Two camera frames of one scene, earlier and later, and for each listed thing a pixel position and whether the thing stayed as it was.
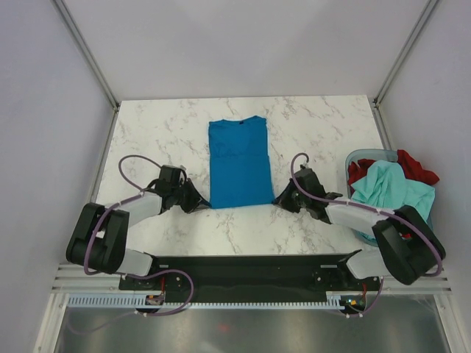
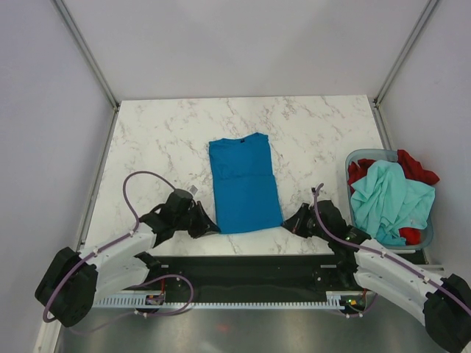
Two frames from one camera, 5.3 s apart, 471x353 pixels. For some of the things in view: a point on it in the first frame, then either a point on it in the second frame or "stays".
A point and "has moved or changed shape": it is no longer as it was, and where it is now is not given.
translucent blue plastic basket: [371, 237] stays
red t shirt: [412, 168] stays
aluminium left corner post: [87, 52] stays
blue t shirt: [239, 167] has moved or changed shape
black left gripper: [196, 201] to [204, 225]
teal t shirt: [384, 186] stays
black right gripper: [283, 200] to [295, 223]
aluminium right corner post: [382, 130] stays
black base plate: [323, 273] stays
